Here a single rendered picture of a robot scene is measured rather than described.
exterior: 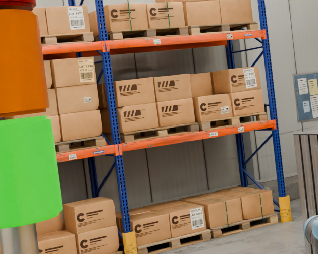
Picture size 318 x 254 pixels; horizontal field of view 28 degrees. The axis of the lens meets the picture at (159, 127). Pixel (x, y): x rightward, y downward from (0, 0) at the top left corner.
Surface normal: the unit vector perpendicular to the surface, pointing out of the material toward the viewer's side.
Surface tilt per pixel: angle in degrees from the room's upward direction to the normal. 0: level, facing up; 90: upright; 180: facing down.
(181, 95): 94
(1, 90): 90
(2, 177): 90
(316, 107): 90
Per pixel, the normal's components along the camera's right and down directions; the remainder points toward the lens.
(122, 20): 0.45, 0.02
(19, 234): 0.23, 0.03
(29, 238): 0.69, -0.04
